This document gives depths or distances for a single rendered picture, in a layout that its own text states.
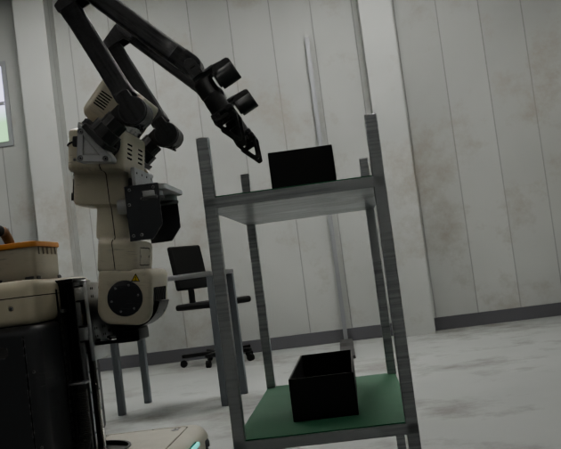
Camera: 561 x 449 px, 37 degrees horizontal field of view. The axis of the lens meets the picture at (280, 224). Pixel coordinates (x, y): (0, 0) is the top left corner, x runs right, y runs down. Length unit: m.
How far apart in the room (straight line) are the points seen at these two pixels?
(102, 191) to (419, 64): 6.07
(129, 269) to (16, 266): 0.34
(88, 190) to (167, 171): 5.75
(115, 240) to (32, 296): 0.29
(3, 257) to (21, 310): 0.25
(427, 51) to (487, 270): 2.17
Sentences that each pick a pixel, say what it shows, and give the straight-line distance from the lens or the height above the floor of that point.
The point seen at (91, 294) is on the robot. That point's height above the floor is 0.75.
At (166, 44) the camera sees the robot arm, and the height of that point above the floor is 1.41.
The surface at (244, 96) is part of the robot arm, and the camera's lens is 2.77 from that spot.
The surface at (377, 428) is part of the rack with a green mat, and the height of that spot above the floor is 0.34.
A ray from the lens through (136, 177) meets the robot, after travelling 2.50.
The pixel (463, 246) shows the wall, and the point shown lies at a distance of 8.15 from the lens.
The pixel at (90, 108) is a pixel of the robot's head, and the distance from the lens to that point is 2.56.
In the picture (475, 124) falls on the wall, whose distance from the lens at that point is 8.27.
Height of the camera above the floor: 0.75
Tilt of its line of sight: 3 degrees up
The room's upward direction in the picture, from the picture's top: 7 degrees counter-clockwise
